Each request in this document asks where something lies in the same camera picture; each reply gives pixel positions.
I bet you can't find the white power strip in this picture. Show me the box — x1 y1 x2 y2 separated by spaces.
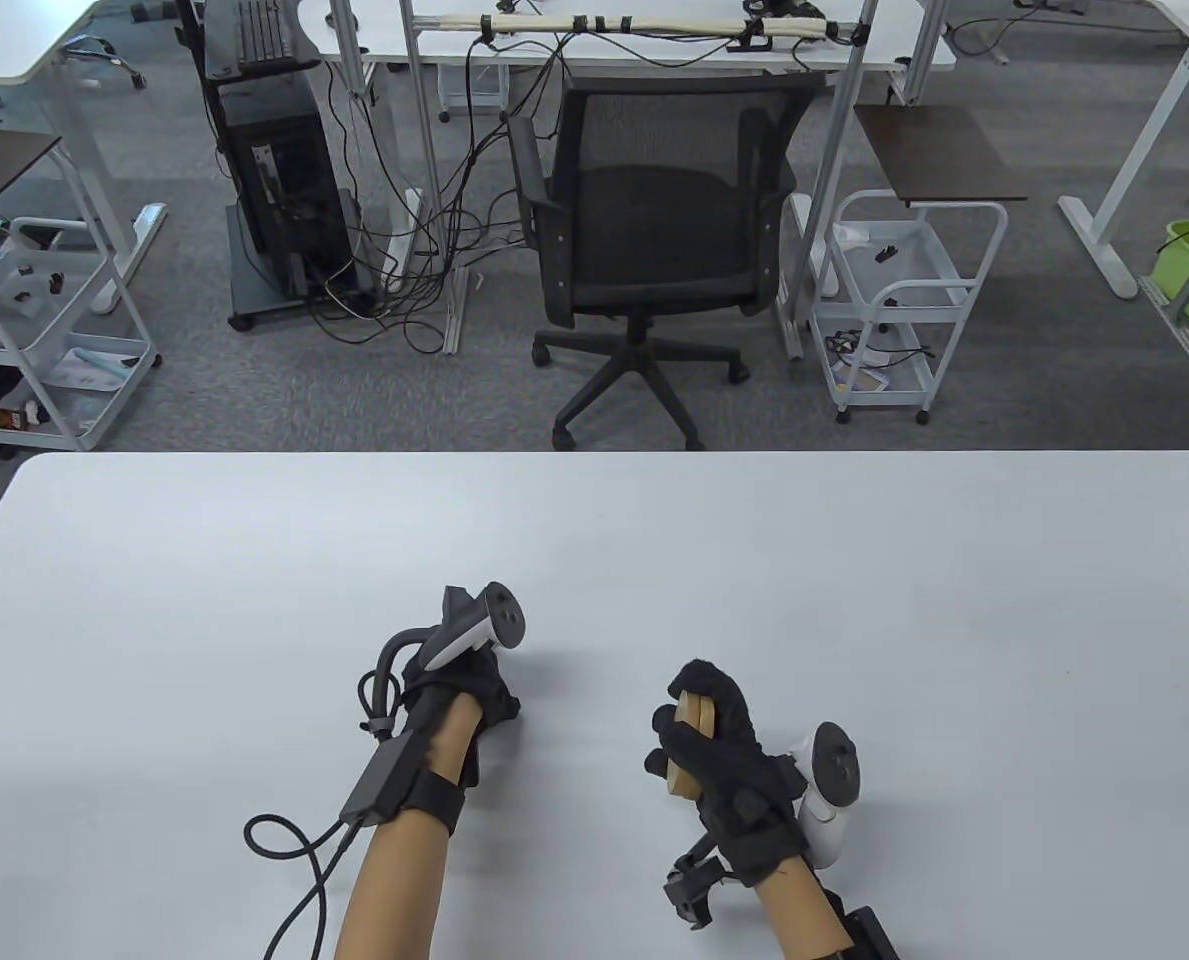
384 186 425 293

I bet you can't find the person's right forearm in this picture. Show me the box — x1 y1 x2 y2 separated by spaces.
754 858 855 960

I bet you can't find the person's left hand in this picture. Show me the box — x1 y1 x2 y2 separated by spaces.
399 640 523 751

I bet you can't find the black computer tower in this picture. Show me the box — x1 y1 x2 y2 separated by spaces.
216 75 360 298

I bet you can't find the black keyboard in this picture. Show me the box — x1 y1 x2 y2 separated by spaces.
237 0 292 69

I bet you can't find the tangle of black cables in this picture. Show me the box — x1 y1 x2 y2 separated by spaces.
309 30 580 356

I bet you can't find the person's right hand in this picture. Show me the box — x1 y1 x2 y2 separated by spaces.
642 658 814 887

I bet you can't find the black wrist battery pack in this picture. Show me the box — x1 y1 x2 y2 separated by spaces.
339 734 427 827
834 905 901 960

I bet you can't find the thick black cable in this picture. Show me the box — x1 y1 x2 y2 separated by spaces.
244 625 427 960

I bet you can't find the grey and white controller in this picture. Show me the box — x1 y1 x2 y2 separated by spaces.
789 722 866 869
422 582 527 673

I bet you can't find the black mesh office chair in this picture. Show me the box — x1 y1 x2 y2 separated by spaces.
507 75 825 451

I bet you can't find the grey rolling computer stand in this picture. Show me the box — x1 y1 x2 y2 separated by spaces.
176 0 377 333

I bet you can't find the white paper sheet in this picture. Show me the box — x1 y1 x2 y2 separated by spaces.
49 345 147 393

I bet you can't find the person's left forearm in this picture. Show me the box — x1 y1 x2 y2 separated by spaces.
334 695 485 960

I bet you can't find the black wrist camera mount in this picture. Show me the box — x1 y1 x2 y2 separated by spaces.
662 838 731 930

